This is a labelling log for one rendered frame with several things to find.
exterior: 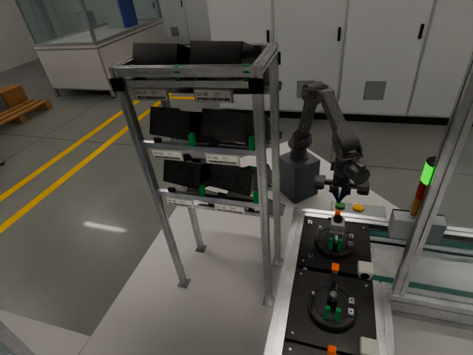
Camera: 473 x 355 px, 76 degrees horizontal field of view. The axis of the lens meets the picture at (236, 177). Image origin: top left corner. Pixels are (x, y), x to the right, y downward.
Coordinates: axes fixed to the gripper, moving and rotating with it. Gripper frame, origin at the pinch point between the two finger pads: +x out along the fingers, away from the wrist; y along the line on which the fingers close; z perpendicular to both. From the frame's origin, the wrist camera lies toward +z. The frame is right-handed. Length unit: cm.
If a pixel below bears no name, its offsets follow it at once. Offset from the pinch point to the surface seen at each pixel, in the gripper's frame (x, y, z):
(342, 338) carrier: 12.4, -5.2, -45.8
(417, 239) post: -11.6, -19.8, -27.8
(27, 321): 23, 99, -65
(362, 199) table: 23.6, -10.7, 28.3
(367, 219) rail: 13.8, -11.7, 4.5
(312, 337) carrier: 12.4, 2.4, -47.7
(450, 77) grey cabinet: 52, -100, 290
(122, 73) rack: -55, 49, -36
